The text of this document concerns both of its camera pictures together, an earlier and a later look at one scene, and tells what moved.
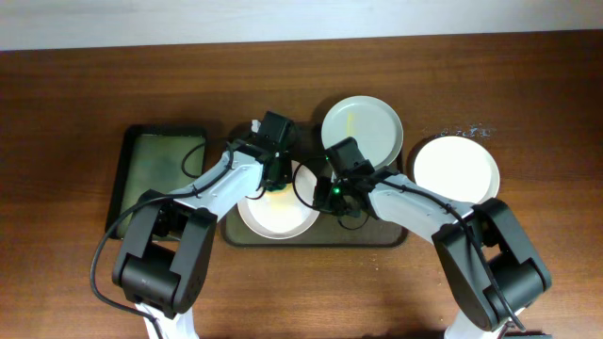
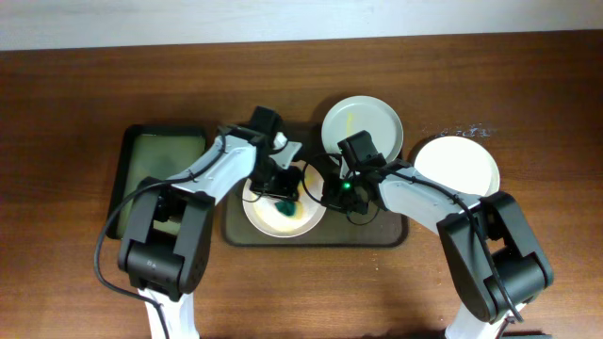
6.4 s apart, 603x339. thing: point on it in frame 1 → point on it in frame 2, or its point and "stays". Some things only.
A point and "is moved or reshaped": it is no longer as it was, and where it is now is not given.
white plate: (371, 121) stays
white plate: (457, 169) stays
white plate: (286, 213) stays
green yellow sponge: (276, 188) is moved or reshaped
